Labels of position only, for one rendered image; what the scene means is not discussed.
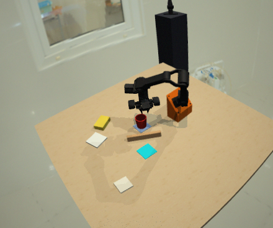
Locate yellow rectangular block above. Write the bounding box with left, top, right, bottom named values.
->
left=94, top=116, right=110, bottom=130

